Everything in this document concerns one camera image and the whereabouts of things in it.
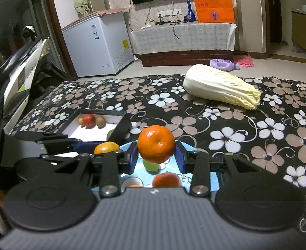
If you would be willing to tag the white scooter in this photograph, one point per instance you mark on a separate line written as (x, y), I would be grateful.
(20, 70)

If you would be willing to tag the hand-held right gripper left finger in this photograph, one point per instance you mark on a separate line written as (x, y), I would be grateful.
(132, 158)

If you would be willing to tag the black floral tablecloth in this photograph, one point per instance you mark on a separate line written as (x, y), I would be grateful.
(246, 140)

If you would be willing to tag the purple plastic container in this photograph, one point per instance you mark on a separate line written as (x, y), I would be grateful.
(223, 64)

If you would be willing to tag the small brown fruit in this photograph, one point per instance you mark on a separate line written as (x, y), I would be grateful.
(100, 122)
(80, 121)

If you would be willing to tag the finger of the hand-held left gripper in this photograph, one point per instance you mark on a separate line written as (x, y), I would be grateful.
(86, 147)
(64, 158)

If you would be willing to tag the blue cartoon plate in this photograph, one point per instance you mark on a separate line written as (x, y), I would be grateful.
(185, 181)

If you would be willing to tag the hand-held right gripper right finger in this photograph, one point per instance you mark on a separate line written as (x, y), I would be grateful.
(180, 158)

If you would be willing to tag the red apple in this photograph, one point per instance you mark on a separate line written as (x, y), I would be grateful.
(89, 120)

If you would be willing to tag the white chest freezer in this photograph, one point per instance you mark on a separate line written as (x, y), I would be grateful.
(100, 44)

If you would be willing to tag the black box with white bottom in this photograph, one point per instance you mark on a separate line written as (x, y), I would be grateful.
(90, 132)

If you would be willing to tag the brown cardboard piece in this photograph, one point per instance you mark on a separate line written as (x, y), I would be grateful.
(108, 11)

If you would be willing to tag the orange gift box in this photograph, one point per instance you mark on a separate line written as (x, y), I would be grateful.
(212, 5)

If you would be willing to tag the dark wooden cabinet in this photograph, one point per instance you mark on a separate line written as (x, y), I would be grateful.
(186, 56)

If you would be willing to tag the white wall outlet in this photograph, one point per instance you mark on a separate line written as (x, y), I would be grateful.
(168, 13)

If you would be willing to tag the blue glass bottle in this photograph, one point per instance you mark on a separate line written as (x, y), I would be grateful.
(190, 11)

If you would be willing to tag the napa cabbage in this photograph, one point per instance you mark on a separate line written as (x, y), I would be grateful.
(218, 88)

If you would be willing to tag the green mandarin with stem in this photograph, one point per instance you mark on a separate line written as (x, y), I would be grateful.
(151, 165)

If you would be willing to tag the pink floor mat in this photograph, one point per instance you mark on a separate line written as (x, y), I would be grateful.
(244, 60)

